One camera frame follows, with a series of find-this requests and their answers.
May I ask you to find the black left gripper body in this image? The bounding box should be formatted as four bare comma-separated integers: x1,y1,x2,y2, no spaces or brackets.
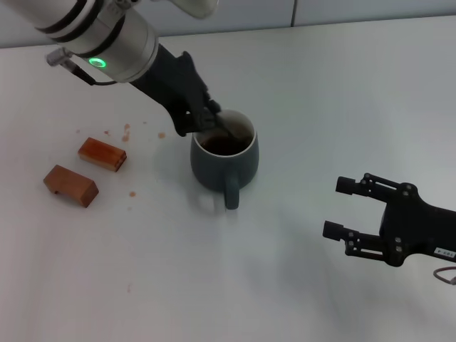
130,44,212,138

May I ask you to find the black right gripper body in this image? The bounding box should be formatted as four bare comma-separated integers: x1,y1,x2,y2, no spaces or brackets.
378,182,456,268

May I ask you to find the pink handled metal spoon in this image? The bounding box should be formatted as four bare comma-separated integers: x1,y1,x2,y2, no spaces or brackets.
217,112,240,140

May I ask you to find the dark grey ceramic cup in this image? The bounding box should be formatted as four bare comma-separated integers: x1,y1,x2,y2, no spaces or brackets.
190,108,260,211

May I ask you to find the dark coffee liquid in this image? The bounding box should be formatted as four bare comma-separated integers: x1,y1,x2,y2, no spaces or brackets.
201,134,252,157

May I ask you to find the orange wooden block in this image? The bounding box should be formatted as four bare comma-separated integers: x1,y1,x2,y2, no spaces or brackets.
77,137,128,173

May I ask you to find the brown notched wooden block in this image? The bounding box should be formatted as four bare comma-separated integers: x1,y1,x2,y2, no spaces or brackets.
43,164,100,209

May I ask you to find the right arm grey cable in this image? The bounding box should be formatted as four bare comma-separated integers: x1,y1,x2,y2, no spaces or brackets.
433,266,456,285

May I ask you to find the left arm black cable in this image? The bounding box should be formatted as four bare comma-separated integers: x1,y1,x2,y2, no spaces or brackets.
46,48,118,86

